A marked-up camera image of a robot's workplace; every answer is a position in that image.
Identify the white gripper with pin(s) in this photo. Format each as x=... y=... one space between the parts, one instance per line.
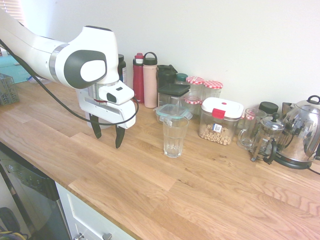
x=110 y=112

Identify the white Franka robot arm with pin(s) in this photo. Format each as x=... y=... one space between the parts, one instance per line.
x=37 y=47

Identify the red water bottle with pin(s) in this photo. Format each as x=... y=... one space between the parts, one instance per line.
x=138 y=85

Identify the pink water bottle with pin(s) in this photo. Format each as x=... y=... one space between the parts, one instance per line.
x=150 y=85

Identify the glass food container teal lid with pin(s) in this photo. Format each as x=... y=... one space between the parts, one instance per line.
x=165 y=111

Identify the black protein powder tub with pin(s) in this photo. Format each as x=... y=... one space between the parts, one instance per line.
x=122 y=70

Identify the clear glass tumbler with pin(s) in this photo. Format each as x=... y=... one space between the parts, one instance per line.
x=175 y=140

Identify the square container with black lid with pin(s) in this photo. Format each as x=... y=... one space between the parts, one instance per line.
x=172 y=90

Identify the white cabinet drawer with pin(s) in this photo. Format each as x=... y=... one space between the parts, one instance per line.
x=82 y=215

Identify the small jar red checked lid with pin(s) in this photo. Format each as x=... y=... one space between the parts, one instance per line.
x=193 y=100
x=250 y=114

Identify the glass jar with teal lid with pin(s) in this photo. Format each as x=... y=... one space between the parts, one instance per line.
x=181 y=77

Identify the black dishwasher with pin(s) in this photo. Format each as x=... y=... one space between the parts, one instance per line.
x=32 y=190

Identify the tall jar red checked lid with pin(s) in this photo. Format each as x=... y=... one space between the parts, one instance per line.
x=195 y=80
x=213 y=84

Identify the grey plastic basket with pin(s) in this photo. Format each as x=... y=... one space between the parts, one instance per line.
x=7 y=92

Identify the teal rug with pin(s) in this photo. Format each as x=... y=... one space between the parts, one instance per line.
x=12 y=72

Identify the cereal container with white lid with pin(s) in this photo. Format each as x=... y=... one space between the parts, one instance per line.
x=220 y=105

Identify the clear glass mug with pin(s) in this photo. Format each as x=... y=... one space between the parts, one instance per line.
x=246 y=135

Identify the window blind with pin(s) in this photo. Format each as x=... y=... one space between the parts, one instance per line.
x=12 y=10

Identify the glass french press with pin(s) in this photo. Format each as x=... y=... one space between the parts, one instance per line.
x=270 y=140

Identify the jar with black lid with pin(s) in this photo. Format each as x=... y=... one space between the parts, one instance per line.
x=268 y=107

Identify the stainless steel electric kettle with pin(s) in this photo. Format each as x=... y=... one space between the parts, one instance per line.
x=302 y=132

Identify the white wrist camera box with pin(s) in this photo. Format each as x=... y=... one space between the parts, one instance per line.
x=115 y=93

